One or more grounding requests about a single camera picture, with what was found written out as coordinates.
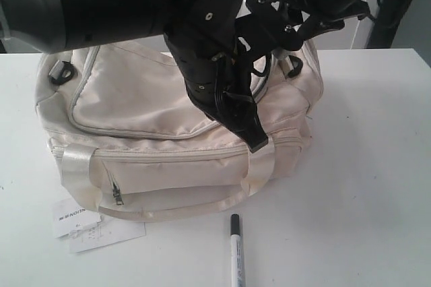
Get white printed paper tag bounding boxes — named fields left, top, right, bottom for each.
left=69, top=216, right=146, bottom=253

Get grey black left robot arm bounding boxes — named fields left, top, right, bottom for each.
left=1, top=0, right=269, bottom=152

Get cream fabric duffel bag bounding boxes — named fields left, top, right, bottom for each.
left=35, top=41, right=323, bottom=222

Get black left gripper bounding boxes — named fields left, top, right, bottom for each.
left=164, top=13, right=269, bottom=151

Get black and white marker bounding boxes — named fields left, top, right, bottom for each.
left=230, top=214, right=246, bottom=287

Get white brand hang tag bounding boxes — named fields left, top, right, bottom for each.
left=52, top=199, right=101, bottom=238

